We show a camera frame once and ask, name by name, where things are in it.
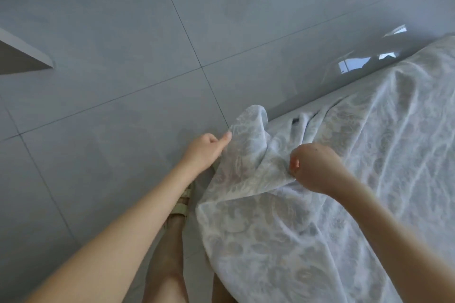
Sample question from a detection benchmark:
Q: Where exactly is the person's right hand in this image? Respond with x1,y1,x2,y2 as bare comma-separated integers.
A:
288,143,351,196

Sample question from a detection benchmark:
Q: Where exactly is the person's left hand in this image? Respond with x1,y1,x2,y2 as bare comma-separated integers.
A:
181,131,233,174

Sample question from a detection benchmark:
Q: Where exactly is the white floral bed sheet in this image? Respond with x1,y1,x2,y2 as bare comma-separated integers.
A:
195,35,455,303

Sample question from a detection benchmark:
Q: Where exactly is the person's right forearm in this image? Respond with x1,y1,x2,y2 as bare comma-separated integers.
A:
330,175,455,303

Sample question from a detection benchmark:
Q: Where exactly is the person's left forearm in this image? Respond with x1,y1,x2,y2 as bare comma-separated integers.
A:
25,160,200,303

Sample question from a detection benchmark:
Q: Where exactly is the person's left beige sandal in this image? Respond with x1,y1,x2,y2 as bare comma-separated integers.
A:
163,166,196,232

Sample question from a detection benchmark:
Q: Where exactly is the person's left leg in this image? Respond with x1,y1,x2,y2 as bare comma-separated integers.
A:
142,214,189,303

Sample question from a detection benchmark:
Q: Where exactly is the person's leg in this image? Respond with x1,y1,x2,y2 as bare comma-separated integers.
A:
142,214,189,303
212,270,239,303

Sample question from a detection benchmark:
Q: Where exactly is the person's right leg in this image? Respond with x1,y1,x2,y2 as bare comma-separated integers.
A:
212,270,239,303

